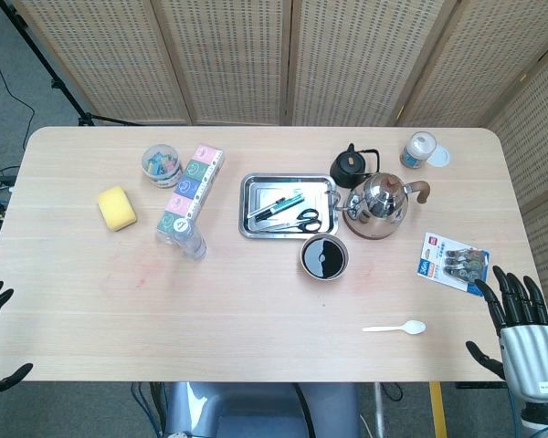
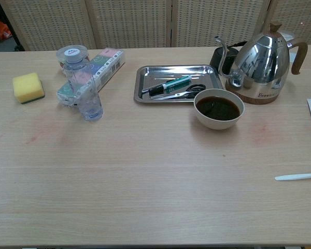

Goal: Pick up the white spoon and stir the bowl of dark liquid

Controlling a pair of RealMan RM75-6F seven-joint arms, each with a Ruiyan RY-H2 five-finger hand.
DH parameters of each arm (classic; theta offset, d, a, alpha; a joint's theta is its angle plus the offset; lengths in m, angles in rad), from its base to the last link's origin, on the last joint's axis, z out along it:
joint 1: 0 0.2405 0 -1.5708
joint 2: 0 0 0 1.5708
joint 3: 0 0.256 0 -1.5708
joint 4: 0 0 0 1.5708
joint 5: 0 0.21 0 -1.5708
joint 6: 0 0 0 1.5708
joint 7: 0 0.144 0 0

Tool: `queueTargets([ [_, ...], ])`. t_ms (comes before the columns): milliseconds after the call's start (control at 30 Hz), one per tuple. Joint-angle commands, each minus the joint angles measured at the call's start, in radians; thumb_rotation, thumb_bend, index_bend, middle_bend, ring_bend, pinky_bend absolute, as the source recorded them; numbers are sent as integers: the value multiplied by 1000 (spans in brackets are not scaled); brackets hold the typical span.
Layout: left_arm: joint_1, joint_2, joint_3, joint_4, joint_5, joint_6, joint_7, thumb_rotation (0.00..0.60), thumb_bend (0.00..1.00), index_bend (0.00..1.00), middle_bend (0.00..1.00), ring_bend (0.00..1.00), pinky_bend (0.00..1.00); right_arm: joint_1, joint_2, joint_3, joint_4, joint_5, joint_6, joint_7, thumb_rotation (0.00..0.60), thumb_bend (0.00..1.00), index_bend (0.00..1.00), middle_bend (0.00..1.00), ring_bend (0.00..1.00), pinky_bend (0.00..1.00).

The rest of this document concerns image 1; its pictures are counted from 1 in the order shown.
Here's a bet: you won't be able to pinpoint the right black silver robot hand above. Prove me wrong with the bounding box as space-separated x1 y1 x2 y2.
465 266 548 405

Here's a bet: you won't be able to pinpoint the white plastic spoon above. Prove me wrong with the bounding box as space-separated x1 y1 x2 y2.
362 320 427 338

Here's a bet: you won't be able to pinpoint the correction tape blister pack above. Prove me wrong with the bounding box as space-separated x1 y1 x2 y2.
414 231 491 297

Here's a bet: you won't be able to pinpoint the yellow sponge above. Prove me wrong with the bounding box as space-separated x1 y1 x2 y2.
97 184 139 233

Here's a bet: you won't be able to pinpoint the silver table leg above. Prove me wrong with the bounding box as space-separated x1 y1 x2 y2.
373 381 388 438

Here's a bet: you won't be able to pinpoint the clear plastic water bottle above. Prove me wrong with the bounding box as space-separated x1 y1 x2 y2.
171 217 208 262

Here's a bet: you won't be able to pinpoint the clear jar of binder clips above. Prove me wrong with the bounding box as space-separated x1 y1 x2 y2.
141 143 184 190

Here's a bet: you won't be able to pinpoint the white round lid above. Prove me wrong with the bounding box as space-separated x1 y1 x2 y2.
429 144 452 167

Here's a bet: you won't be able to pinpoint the black tripod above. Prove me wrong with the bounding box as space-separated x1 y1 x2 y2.
0 0 143 127

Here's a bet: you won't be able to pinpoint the long colourful printed box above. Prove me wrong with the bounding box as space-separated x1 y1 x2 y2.
154 143 227 245

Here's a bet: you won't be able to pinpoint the white jar blue label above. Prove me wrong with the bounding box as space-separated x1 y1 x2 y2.
399 131 438 169

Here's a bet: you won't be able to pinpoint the small black teapot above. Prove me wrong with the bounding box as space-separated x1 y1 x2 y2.
329 143 381 189

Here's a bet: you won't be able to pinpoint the stainless steel tray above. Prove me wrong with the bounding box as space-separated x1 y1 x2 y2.
238 172 341 240

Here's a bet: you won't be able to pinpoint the grey robot torso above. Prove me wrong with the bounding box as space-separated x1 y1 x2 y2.
163 381 362 438

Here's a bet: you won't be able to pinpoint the thin black pen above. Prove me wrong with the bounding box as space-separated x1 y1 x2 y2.
248 198 288 221

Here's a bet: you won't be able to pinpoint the woven folding screen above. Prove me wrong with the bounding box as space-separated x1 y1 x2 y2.
8 0 548 352

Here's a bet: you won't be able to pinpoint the steel gooseneck kettle wooden handle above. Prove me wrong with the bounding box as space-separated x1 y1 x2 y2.
327 172 432 240

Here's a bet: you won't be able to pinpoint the black handled scissors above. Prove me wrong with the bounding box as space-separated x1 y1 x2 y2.
264 208 323 234

